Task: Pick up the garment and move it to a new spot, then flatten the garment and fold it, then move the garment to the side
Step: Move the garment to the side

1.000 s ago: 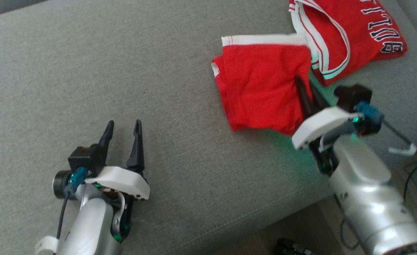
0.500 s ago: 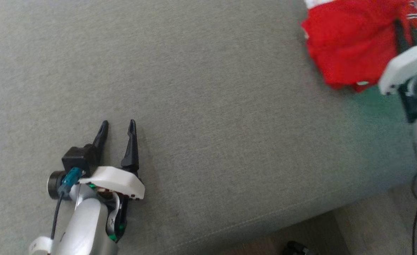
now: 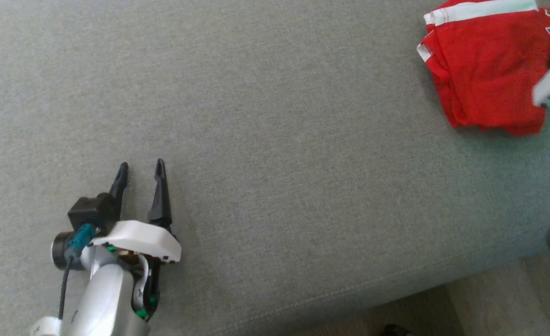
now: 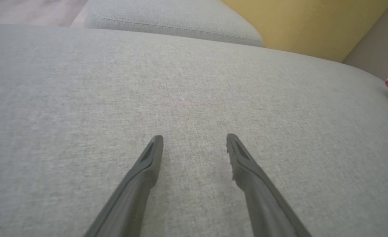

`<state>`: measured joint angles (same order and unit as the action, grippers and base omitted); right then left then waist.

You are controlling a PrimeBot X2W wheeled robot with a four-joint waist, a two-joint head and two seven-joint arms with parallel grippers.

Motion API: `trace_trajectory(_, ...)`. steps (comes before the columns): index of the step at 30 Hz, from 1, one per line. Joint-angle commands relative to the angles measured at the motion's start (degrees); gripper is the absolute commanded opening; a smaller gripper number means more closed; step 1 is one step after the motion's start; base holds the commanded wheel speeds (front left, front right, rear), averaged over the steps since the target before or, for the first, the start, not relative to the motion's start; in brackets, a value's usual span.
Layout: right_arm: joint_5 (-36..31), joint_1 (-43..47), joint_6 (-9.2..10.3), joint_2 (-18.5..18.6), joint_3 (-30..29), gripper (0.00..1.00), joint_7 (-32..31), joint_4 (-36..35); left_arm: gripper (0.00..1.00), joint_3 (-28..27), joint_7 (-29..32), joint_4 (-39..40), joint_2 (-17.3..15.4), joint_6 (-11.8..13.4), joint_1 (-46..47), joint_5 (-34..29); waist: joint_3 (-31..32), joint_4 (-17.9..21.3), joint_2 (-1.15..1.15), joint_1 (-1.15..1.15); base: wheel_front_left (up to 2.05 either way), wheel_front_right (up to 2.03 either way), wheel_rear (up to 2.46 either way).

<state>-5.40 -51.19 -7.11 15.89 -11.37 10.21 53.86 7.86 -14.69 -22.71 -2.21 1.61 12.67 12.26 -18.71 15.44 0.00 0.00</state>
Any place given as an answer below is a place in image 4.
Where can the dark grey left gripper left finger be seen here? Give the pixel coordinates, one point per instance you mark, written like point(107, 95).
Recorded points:
point(131, 197)

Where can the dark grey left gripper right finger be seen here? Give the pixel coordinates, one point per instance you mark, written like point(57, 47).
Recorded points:
point(266, 204)

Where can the large grey sofa seat cushion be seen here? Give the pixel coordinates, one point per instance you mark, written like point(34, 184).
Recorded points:
point(180, 92)

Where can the wide yellow sofa backrest cushion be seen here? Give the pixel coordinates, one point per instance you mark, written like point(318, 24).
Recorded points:
point(306, 23)

